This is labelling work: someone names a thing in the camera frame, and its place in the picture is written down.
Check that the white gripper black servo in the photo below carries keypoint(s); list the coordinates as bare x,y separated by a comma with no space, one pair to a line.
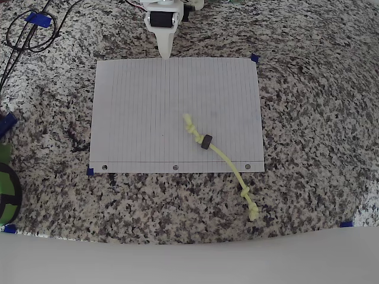
161,21

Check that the black hex nut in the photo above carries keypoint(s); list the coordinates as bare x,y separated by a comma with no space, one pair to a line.
206,142

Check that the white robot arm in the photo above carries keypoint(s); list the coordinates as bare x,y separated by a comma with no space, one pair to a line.
160,4

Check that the lined paper sheet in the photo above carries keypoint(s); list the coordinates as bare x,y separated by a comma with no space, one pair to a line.
142,118

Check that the blue tape piece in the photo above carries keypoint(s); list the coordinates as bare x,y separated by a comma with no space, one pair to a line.
90,171
346,224
9,228
255,58

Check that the large blue tape strip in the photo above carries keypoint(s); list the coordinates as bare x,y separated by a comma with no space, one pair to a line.
38,20

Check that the black spool green filament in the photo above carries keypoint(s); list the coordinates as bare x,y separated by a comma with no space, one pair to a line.
6,183

